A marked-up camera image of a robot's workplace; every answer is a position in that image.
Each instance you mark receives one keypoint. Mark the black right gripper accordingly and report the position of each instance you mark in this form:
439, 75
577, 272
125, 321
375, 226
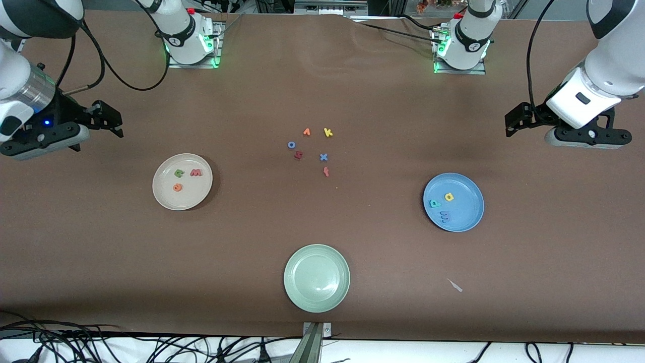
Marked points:
67, 111

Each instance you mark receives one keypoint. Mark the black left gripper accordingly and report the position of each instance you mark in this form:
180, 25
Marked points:
537, 114

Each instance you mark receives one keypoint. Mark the blue foam letter m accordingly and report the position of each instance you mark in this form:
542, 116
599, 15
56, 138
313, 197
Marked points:
445, 220

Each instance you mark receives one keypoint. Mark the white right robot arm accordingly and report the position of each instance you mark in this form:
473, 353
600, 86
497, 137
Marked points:
184, 38

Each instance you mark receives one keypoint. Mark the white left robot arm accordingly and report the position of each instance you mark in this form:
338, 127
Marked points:
468, 45

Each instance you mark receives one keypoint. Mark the blue plate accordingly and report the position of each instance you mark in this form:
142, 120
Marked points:
463, 191

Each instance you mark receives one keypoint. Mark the beige brown plate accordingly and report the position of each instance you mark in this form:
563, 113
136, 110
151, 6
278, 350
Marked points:
194, 194

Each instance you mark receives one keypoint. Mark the small orange object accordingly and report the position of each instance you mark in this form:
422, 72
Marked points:
422, 5

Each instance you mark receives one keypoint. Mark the small white paper scrap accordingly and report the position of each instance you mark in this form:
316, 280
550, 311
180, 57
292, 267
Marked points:
456, 286

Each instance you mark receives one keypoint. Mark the brown table cover sheet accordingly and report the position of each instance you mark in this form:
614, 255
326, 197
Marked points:
322, 227

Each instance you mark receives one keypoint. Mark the pale green plate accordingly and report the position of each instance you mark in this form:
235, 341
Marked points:
316, 278

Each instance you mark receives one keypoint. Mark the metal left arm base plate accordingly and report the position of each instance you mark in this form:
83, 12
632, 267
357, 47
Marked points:
461, 71

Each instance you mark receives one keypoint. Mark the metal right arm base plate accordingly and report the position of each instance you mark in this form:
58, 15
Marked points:
194, 66

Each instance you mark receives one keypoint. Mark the grey metal frame bar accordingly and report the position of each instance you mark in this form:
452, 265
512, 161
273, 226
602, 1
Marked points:
327, 7

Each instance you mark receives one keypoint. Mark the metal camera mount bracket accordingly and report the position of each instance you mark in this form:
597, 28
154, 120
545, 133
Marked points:
315, 343

